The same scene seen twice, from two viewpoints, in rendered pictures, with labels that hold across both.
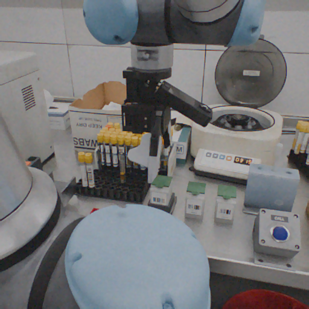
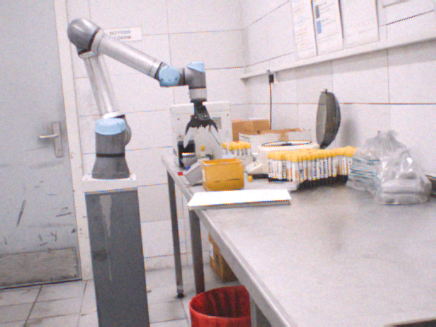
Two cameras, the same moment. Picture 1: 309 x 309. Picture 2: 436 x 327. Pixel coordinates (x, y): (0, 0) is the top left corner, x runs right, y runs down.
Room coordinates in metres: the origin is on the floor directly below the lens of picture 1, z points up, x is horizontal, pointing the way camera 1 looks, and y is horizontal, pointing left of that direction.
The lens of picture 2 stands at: (-0.29, -2.26, 1.20)
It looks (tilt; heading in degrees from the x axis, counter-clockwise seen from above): 7 degrees down; 68
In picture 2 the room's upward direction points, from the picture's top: 4 degrees counter-clockwise
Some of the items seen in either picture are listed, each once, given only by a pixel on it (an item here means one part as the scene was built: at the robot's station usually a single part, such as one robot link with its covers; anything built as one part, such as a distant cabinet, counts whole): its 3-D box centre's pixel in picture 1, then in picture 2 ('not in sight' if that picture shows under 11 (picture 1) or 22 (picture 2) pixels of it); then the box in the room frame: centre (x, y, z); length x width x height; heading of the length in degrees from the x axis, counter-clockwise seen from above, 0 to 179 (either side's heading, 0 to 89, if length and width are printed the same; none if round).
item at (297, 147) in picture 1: (299, 141); not in sight; (0.79, -0.41, 0.94); 0.02 x 0.02 x 0.11
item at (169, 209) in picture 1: (161, 204); not in sight; (0.55, -0.02, 0.89); 0.09 x 0.05 x 0.04; 165
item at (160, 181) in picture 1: (162, 181); not in sight; (0.55, -0.02, 0.95); 0.05 x 0.04 x 0.01; 165
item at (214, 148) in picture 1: (235, 137); (283, 158); (0.81, -0.24, 0.94); 0.30 x 0.24 x 0.12; 158
